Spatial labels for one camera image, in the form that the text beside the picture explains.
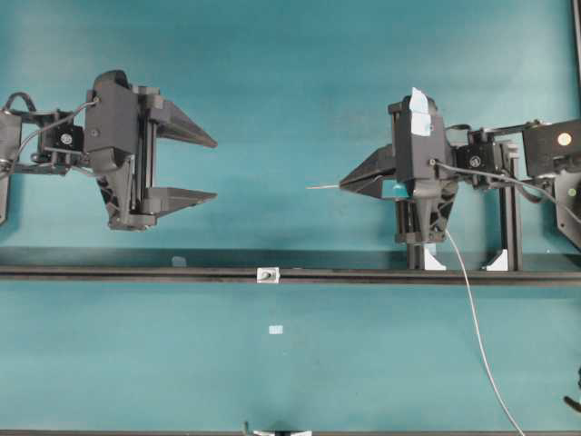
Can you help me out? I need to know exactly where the long black aluminium rail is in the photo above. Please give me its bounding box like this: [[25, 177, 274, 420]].
[[1, 265, 580, 286]]

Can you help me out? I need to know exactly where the black right edge post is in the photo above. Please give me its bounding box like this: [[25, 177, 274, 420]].
[[570, 0, 581, 83]]

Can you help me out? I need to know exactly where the thin grey wire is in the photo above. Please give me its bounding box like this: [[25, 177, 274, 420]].
[[305, 183, 527, 436]]

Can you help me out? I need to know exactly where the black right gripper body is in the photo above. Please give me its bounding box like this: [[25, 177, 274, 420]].
[[388, 91, 458, 244]]

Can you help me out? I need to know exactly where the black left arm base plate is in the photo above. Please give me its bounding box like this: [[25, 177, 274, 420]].
[[0, 176, 10, 225]]

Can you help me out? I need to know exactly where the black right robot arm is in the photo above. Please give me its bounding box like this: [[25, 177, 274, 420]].
[[340, 89, 580, 244]]

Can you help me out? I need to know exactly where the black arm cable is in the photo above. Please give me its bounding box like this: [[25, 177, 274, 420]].
[[428, 158, 564, 205], [0, 92, 100, 173]]

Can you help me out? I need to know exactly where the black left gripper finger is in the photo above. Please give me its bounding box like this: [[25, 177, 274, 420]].
[[141, 187, 217, 214], [149, 99, 218, 148]]

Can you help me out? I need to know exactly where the black object at right edge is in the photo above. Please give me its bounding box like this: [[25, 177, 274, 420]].
[[562, 365, 581, 414]]

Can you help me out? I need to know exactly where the black aluminium frame stand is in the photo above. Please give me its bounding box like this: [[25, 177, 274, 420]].
[[395, 138, 524, 273]]

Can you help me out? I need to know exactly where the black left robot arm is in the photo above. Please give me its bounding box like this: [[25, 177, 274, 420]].
[[1, 70, 217, 232]]

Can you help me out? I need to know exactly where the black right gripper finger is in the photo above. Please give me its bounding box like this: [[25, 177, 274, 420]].
[[340, 173, 402, 200], [351, 144, 396, 181]]

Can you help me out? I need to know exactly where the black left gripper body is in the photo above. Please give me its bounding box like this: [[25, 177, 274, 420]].
[[84, 70, 157, 231]]

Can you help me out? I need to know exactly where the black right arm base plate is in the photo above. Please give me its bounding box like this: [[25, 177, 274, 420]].
[[554, 172, 581, 250]]

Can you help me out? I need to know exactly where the black bottom edge rail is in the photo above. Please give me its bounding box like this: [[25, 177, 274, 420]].
[[0, 429, 581, 436]]

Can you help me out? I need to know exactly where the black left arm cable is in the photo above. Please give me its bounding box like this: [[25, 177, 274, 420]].
[[0, 92, 100, 173]]

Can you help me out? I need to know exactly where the silver metal fitting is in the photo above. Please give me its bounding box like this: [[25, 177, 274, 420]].
[[256, 267, 281, 284]]

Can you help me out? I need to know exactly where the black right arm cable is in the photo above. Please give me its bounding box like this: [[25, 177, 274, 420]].
[[428, 158, 564, 205]]

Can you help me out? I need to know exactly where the blue tape on gripper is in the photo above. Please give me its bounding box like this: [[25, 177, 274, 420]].
[[409, 87, 432, 137]]

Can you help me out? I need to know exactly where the white bracket at bottom edge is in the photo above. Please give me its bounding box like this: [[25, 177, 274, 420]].
[[251, 430, 276, 436]]

